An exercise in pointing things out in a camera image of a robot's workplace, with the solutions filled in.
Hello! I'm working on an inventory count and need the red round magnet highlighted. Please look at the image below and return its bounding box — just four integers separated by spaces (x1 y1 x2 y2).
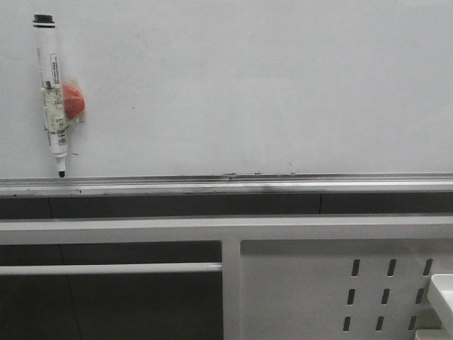
63 85 85 120

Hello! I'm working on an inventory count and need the white whiteboard marker pen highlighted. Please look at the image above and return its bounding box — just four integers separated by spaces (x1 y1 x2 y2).
33 14 68 178

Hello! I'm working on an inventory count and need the large white whiteboard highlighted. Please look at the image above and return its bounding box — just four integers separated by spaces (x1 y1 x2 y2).
1 1 452 179

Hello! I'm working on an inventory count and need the white metal pegboard rack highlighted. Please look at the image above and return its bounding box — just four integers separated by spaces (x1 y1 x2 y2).
1 215 452 339

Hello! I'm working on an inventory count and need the white plastic bin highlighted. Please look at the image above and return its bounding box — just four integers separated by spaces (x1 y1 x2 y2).
428 274 453 336

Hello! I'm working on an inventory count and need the aluminium whiteboard tray rail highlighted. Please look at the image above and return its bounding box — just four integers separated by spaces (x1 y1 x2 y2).
1 173 452 198

